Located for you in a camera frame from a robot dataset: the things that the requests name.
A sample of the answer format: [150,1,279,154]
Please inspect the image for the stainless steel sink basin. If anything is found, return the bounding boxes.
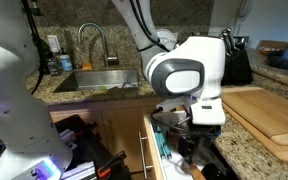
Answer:
[53,68,140,94]

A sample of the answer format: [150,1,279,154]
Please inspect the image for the curved steel kitchen faucet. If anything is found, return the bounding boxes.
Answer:
[77,22,120,68]

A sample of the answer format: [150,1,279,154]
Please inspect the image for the wide wooden chopping board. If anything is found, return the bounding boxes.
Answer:
[221,86,288,164]

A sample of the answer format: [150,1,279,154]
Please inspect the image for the steel handled knife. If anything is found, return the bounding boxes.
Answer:
[219,31,234,54]
[225,27,239,52]

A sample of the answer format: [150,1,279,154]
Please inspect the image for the small dark soap bottle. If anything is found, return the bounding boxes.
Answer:
[46,55,63,77]

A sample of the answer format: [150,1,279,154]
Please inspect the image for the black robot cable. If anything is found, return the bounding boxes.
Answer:
[21,0,48,96]

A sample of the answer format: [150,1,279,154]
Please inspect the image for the wooden cabinet door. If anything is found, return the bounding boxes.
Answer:
[101,105,149,173]

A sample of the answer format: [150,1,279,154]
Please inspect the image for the white drawer organizer tray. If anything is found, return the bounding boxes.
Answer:
[150,123,205,180]

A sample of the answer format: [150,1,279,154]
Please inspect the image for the white capped blue bottle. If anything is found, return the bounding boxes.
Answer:
[59,54,74,72]

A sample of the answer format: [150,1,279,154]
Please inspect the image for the orange black clamp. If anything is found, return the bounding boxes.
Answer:
[96,150,128,179]

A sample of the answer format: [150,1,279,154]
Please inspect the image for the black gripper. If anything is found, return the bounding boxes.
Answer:
[177,123,220,168]

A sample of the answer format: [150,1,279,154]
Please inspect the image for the long wooden spoon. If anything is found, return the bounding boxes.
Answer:
[188,163,207,180]

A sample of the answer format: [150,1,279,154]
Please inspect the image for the white stacked panels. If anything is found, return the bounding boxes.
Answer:
[60,161,97,180]

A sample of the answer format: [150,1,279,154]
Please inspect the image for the black round drawer item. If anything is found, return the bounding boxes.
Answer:
[202,163,232,180]

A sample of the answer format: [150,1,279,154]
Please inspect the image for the thick wooden chopping board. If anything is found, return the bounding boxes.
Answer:
[221,89,288,146]

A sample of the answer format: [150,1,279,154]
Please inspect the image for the dark green glass bottle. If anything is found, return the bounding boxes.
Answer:
[38,39,52,75]

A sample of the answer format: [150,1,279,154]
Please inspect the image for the dark blue bowl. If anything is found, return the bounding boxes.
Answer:
[266,44,288,71]

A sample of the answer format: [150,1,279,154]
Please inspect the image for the black knife block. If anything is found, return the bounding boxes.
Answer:
[221,46,254,86]

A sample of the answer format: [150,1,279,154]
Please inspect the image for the blue clear plastic sink item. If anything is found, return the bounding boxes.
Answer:
[121,81,137,90]

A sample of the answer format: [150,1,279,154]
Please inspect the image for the white wall outlet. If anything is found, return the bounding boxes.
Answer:
[46,34,61,54]

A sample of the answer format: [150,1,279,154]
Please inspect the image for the brown wooden tray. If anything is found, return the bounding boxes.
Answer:
[256,39,288,56]

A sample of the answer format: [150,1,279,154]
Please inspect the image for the open wooden kitchen drawer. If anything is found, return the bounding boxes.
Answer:
[141,109,240,180]

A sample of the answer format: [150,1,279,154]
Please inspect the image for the teal handled utensil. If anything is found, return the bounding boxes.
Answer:
[160,132,173,159]
[153,123,167,159]

